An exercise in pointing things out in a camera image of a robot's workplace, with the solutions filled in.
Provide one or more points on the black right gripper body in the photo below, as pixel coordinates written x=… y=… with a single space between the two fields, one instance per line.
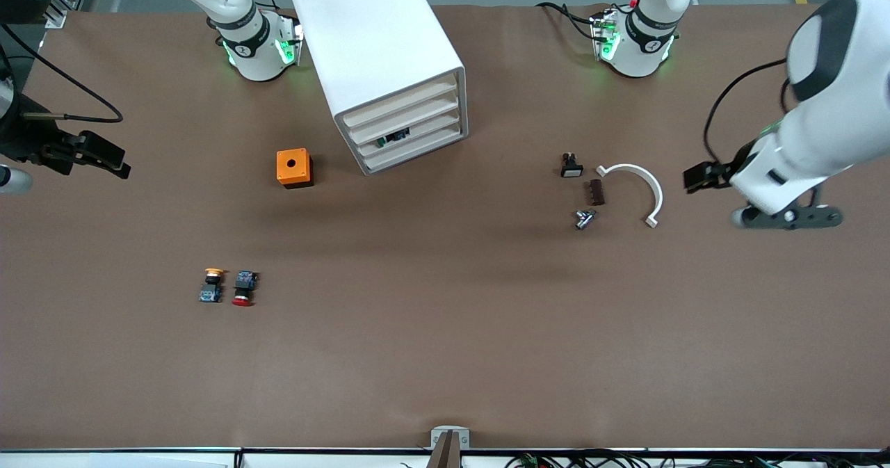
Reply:
x=26 y=143

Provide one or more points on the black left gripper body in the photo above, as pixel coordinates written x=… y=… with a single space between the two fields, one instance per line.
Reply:
x=733 y=164

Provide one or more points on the white plastic drawer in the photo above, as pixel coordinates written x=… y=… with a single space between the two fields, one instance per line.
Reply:
x=403 y=106
x=417 y=117
x=417 y=152
x=431 y=131

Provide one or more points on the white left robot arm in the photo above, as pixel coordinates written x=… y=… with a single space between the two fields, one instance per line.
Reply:
x=820 y=120

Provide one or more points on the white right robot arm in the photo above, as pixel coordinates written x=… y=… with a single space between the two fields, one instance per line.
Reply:
x=254 y=58

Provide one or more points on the yellow mushroom push button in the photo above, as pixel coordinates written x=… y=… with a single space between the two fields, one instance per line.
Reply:
x=212 y=293

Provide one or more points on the red mushroom push button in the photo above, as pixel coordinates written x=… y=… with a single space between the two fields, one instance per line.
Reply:
x=245 y=281

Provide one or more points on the white drawer cabinet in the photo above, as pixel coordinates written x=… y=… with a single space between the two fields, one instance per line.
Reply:
x=375 y=37

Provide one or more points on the brown terminal block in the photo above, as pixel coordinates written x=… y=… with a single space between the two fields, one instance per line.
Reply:
x=594 y=192

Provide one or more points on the small metal connector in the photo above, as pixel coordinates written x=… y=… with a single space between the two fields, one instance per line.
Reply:
x=584 y=219

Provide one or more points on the brown pole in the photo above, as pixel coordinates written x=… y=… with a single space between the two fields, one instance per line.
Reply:
x=448 y=455

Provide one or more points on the white curved plastic bracket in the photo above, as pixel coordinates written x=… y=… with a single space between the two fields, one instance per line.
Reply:
x=650 y=186

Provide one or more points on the black rectangular white-faced switch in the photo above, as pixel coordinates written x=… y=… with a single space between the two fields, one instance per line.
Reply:
x=571 y=169

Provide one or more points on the orange push-button enclosure box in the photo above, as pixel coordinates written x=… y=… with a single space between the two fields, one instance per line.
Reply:
x=292 y=165

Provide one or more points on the white aluminium frame rail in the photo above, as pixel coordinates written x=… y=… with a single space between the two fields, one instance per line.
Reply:
x=104 y=460

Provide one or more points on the grey metal bracket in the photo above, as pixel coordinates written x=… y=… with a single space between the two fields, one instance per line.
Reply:
x=463 y=440

